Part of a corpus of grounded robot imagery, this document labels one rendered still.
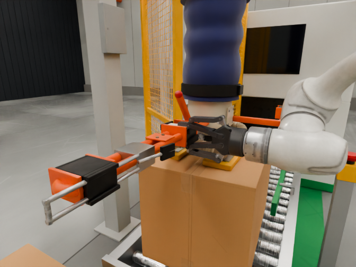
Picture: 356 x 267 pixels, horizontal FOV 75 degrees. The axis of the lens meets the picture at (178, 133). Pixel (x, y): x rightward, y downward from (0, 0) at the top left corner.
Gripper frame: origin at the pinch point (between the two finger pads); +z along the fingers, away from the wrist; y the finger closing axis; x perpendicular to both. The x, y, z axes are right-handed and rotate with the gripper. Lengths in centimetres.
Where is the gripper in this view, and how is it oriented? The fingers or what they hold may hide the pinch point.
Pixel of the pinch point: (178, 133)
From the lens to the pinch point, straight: 69.6
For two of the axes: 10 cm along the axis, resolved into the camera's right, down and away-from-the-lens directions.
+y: 0.1, 9.6, 2.7
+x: 4.9, -2.4, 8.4
